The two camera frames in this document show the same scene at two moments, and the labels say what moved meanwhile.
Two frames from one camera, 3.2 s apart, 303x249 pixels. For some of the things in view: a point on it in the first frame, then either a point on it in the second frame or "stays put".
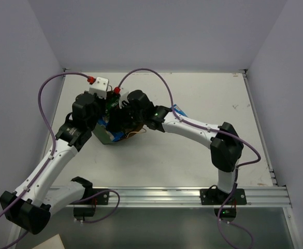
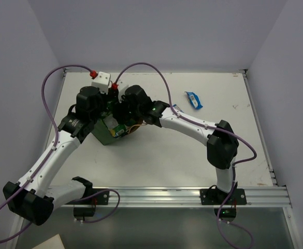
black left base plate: x=103 y=199 stays put
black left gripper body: x=99 y=114 stays put
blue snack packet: x=114 y=136 → x=194 y=99
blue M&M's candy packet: x=178 y=110 stays put
